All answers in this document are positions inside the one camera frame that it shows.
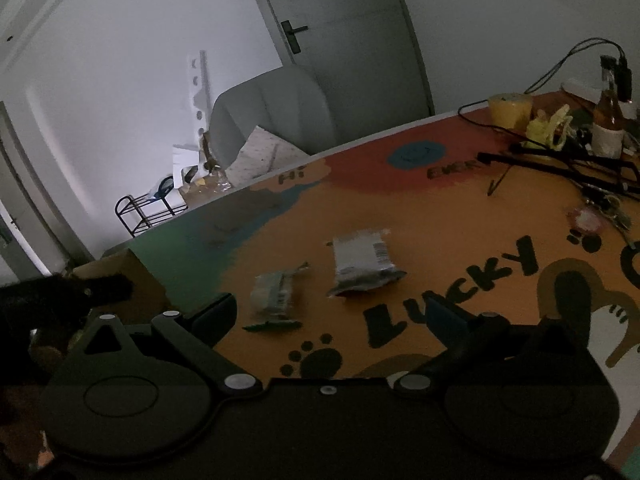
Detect yellow cup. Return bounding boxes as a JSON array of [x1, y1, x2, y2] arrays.
[[487, 92, 535, 129]]

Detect black door handle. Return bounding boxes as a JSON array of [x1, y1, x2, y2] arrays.
[[281, 19, 309, 54]]

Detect amber glass bottle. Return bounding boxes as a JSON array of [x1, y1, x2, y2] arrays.
[[591, 55, 626, 159]]

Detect grey armchair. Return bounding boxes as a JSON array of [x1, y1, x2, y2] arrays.
[[208, 64, 337, 162]]

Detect white side door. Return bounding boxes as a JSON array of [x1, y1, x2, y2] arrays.
[[0, 102, 68, 283]]

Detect colourful printed table mat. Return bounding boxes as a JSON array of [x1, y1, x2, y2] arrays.
[[101, 90, 640, 462]]

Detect white foam boards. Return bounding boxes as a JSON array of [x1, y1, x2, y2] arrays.
[[171, 49, 212, 172]]

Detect small black device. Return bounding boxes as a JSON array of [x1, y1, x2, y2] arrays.
[[614, 54, 634, 102]]

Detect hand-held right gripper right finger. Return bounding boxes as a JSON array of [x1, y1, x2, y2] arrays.
[[394, 293, 601, 399]]

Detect black cable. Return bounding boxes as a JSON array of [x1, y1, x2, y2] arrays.
[[457, 36, 632, 137]]

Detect black folding frame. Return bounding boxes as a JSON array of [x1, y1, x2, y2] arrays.
[[476, 141, 640, 197]]

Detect white silver snack packet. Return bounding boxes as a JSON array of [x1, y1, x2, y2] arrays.
[[326, 228, 409, 299]]

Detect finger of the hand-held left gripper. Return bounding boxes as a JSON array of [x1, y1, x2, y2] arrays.
[[75, 273, 136, 307]]

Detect yellow toy figure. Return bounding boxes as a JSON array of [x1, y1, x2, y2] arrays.
[[524, 104, 574, 149]]

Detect grey door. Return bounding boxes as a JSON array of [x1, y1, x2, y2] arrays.
[[244, 0, 437, 117]]

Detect pink round tag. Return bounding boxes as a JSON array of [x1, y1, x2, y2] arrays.
[[566, 206, 602, 234]]

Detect black metal shoe rack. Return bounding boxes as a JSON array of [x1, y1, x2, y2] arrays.
[[114, 194, 189, 239]]

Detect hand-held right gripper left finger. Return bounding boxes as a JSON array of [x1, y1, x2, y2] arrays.
[[65, 292, 263, 402]]

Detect printed brown cardboard box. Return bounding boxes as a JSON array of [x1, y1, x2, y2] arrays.
[[179, 169, 234, 209]]

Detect blue item on rack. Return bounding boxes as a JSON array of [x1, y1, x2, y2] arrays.
[[151, 175, 177, 201]]

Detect flat green snack packet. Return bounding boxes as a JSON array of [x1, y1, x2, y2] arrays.
[[242, 319, 304, 334]]

